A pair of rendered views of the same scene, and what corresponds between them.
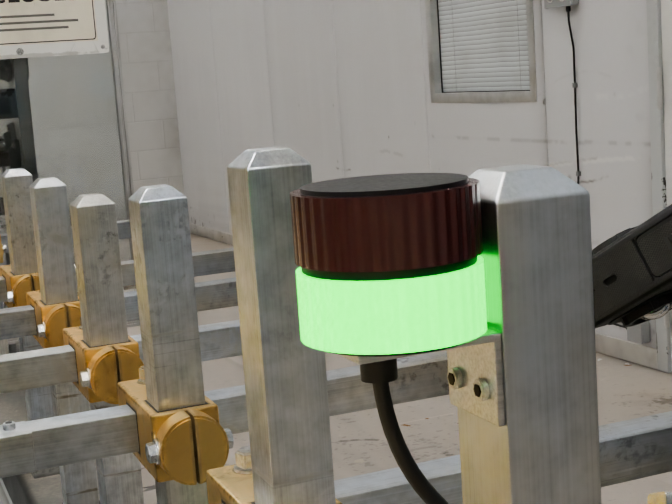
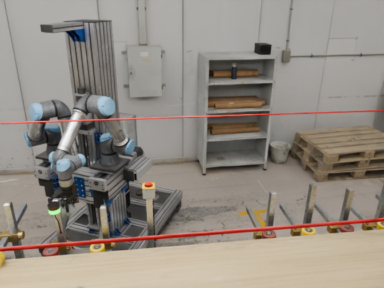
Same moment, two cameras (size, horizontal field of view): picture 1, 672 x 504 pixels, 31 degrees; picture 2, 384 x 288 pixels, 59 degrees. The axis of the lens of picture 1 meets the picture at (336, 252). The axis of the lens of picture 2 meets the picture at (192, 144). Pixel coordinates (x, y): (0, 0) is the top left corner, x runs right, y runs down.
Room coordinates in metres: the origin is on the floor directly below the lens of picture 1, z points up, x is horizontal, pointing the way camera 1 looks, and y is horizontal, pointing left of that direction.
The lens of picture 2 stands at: (-0.71, 1.32, 2.19)
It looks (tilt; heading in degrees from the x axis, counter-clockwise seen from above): 23 degrees down; 284
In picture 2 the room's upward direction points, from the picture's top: 1 degrees clockwise
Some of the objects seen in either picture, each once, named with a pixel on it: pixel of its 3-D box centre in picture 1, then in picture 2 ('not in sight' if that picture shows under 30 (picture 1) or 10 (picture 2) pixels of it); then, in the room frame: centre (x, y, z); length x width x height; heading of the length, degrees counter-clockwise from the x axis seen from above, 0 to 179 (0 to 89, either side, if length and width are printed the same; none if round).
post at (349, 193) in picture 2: not in sight; (343, 220); (-1.23, -0.71, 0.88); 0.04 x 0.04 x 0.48; 22
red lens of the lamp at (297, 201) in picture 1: (386, 221); (53, 206); (0.38, -0.02, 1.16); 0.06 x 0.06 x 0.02
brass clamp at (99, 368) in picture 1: (103, 362); not in sight; (1.12, 0.23, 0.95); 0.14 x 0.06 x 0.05; 22
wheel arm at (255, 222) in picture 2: not in sight; (257, 227); (-0.69, -0.60, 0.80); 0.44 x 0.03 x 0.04; 112
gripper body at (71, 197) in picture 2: not in sight; (69, 193); (0.40, -0.18, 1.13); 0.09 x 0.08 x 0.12; 42
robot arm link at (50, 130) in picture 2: not in sight; (52, 134); (0.94, -0.83, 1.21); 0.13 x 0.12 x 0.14; 54
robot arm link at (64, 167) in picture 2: not in sight; (64, 169); (0.40, -0.18, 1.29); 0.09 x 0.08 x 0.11; 81
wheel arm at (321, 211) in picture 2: not in sight; (328, 220); (-1.15, -0.78, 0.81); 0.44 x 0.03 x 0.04; 112
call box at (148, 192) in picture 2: not in sight; (148, 191); (-0.07, -0.25, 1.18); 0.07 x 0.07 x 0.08; 22
